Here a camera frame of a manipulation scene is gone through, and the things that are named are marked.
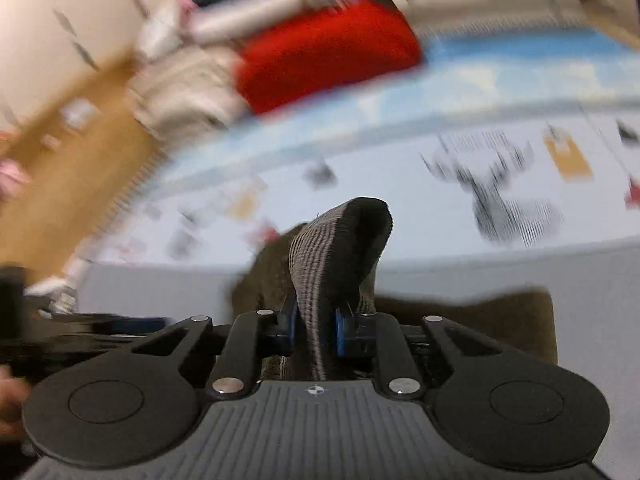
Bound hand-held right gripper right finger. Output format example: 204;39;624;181
334;305;506;401

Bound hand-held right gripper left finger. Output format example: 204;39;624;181
132;305;301;401

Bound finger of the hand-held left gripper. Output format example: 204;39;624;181
100;312;172;353

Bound olive brown pants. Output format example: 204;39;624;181
227;198;558;383

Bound person's left hand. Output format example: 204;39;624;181
0;364;33;437

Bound white printed bed sheet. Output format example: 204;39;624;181
77;104;640;322

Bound white crumpled cloth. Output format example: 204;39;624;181
131;47;253;138

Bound light blue cloud blanket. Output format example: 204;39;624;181
162;29;640;187

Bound red folded blanket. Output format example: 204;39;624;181
234;0;427;114

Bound grey folded cloth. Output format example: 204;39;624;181
189;0;362;45

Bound white headboard shelf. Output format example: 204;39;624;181
379;0;640;52

